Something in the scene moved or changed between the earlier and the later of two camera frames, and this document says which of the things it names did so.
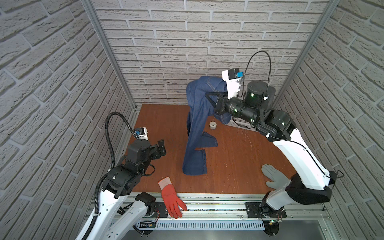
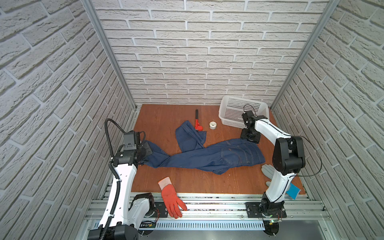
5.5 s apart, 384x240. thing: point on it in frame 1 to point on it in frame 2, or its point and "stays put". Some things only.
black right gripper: [221, 108] to [255, 140]
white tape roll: [213, 125] stays put
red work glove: [172, 199] stays put
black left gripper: [163, 150] to [147, 145]
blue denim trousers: [200, 108] to [217, 156]
